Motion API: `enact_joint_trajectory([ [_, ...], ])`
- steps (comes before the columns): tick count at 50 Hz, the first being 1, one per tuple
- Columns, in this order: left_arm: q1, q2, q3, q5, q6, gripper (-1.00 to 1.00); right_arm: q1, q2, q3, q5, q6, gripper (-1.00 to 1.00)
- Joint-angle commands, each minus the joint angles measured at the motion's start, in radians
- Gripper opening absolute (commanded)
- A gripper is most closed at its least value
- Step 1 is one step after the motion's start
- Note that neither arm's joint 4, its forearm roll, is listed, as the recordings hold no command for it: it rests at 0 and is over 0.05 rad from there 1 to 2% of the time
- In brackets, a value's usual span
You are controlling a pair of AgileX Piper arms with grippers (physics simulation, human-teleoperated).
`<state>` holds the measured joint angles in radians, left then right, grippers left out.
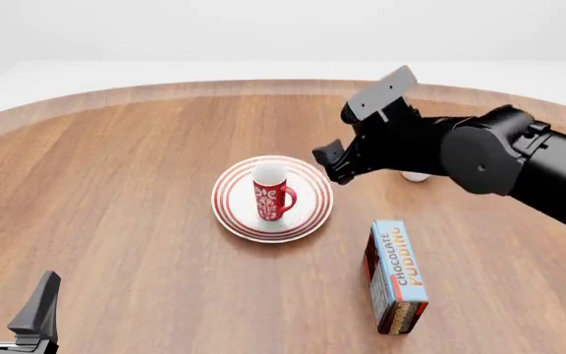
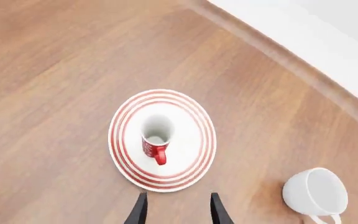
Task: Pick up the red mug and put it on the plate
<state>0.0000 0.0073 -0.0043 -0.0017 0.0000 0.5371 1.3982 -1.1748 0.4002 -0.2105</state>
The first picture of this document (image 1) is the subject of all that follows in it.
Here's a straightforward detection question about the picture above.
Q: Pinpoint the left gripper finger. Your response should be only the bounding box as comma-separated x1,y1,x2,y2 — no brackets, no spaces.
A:
7,269,62,342

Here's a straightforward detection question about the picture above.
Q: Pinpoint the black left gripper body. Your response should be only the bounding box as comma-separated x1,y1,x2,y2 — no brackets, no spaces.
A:
0,332,61,354

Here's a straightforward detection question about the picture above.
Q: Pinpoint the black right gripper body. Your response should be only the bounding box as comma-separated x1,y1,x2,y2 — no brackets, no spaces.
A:
342,95,425,177

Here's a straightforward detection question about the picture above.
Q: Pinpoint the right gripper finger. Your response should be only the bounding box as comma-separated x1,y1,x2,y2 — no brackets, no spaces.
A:
311,138,348,166
325,161,363,186

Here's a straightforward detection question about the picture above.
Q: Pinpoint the white plate with red rings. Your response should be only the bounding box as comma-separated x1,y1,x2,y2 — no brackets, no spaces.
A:
211,154,335,244

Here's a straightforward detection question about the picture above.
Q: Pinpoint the white mug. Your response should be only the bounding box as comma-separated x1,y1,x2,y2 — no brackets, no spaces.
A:
400,171,432,184

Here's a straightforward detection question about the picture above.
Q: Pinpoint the flat grey plate on stalk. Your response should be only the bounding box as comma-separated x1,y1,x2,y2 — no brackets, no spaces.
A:
340,65,420,126

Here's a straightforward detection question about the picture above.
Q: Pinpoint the red patterned mug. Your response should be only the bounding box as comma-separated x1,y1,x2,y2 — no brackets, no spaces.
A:
252,162,298,221

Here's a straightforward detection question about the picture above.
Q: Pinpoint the chocolate pudding box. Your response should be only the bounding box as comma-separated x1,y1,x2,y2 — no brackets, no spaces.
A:
363,219,430,336

